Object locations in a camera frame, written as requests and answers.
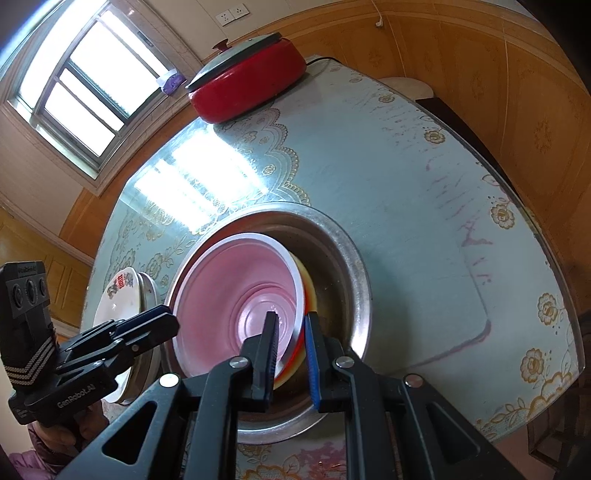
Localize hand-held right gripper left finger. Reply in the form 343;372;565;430
60;311;280;480

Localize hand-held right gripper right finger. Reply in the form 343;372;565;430
305;311;518;480

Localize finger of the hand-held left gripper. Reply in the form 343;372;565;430
111;315;181;370
81;305;174;342

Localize pink rimmed plate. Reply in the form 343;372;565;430
111;271;162;407

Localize white patterned plate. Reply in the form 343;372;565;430
93;267;144;333

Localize yellow plastic bowl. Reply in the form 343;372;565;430
272;258;319;384

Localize red plastic bowl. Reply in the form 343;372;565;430
173;233;308;374

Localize stainless steel bowl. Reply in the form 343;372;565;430
164;203;372;446

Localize person's left forearm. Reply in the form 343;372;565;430
7;422;70;480

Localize person's left hand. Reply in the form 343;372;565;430
28;401;109;462

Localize floral green tablecloth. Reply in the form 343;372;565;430
81;58;583;480

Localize purple bag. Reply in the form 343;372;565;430
157;70;183;96

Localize window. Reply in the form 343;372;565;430
4;0;185;178

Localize red electric pot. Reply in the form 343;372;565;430
187;39;308;124

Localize pot lid with red knob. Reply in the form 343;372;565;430
185;32;283;90

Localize white round seat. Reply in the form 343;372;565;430
379;77;435;100

